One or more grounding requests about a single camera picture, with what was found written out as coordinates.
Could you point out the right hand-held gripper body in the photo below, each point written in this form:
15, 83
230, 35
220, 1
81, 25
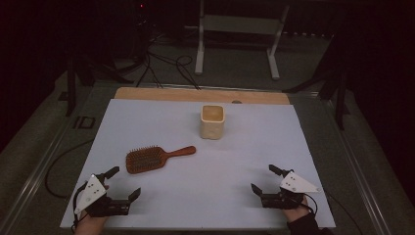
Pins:
295, 185

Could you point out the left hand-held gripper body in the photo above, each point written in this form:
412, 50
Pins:
92, 193

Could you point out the wooden paddle hairbrush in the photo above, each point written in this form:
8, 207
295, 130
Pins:
143, 160

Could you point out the cream square cup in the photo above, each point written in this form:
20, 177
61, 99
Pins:
212, 125

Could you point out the person's right hand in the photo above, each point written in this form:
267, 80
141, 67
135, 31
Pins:
295, 213

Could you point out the person's left hand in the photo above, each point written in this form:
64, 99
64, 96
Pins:
89, 225

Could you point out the black tripod stand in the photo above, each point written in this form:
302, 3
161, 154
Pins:
71, 88
341, 98

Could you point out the wooden table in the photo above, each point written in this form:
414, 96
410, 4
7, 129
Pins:
179, 94

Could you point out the white metal stand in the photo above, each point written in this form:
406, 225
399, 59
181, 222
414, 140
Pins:
239, 24

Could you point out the black rectangular floor bracket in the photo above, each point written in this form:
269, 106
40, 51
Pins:
84, 122

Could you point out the metal floor rail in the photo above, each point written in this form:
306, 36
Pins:
39, 166
355, 156

